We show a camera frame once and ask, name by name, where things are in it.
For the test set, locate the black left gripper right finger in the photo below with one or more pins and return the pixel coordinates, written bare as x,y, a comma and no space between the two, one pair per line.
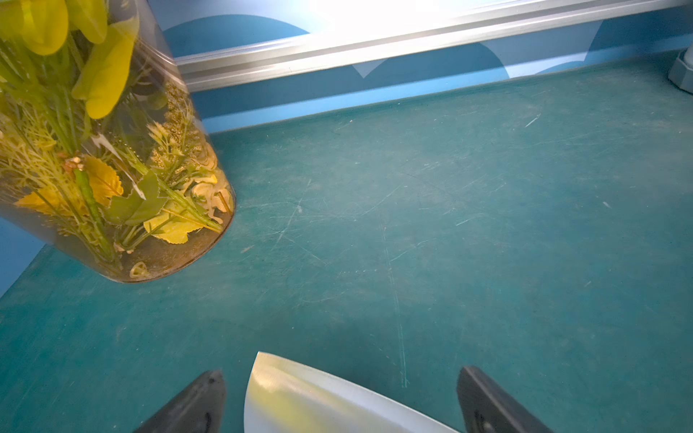
487,407

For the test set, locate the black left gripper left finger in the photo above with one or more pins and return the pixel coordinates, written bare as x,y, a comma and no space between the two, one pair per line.
197,408

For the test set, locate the glass vase with artificial plants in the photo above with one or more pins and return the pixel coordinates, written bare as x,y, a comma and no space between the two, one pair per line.
103,154

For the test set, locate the aluminium back frame rail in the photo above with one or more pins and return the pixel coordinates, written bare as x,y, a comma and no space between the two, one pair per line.
315,52

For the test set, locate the silver cleaver knife black handle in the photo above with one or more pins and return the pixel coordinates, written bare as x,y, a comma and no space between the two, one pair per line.
286,396

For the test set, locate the white pot purple plant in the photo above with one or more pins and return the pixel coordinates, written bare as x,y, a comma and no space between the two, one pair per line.
681,73

